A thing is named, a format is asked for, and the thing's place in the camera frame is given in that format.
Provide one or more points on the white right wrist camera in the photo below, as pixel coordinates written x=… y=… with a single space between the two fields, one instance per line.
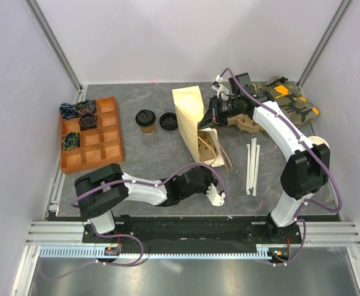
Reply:
x=222 y=92

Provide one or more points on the slotted cable duct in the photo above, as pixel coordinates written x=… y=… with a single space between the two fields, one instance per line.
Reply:
x=261 y=253

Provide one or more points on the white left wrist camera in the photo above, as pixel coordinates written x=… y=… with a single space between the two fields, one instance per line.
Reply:
x=215 y=197

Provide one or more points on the white wrapped straw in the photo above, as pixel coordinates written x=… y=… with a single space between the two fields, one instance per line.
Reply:
x=256 y=167
x=251 y=165

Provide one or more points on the stack of paper cups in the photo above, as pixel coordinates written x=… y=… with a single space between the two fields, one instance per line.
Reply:
x=318 y=140

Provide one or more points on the black cup lid on table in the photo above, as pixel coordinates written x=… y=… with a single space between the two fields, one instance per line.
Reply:
x=168 y=121

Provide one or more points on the blue patterned rolled cloth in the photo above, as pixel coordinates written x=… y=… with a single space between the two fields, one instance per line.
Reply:
x=68 y=111

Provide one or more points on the black plastic cup lid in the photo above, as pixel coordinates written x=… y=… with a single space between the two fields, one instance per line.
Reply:
x=145 y=118

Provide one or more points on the brown patterned rolled cloth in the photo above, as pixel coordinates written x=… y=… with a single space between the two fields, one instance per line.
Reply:
x=88 y=121

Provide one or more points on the blue yellow rolled cloth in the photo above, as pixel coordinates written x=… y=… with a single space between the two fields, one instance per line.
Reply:
x=71 y=141

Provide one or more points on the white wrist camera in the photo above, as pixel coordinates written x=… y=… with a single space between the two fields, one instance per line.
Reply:
x=215 y=197
x=222 y=92

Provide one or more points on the orange compartment tray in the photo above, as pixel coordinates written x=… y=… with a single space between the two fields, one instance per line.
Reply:
x=98 y=147

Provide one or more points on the camouflage folded cloth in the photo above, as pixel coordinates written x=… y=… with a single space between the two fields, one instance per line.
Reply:
x=291 y=102

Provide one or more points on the beige paper bag with handles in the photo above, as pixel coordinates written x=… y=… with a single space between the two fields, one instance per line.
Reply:
x=189 y=109

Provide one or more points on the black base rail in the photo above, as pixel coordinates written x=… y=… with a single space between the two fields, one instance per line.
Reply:
x=205 y=233

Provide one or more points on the dark patterned rolled cloth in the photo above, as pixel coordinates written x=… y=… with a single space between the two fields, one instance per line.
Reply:
x=85 y=106

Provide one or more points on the single brown paper cup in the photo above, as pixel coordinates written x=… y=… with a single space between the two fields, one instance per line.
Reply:
x=148 y=129

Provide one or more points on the brown cardboard cup carrier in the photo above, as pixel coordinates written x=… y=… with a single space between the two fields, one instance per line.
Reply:
x=244 y=123
x=206 y=149

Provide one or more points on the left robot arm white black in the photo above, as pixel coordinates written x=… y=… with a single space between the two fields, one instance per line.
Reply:
x=101 y=190

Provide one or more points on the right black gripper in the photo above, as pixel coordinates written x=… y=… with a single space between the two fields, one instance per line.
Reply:
x=207 y=121

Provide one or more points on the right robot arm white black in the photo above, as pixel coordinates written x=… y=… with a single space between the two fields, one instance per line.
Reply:
x=307 y=167

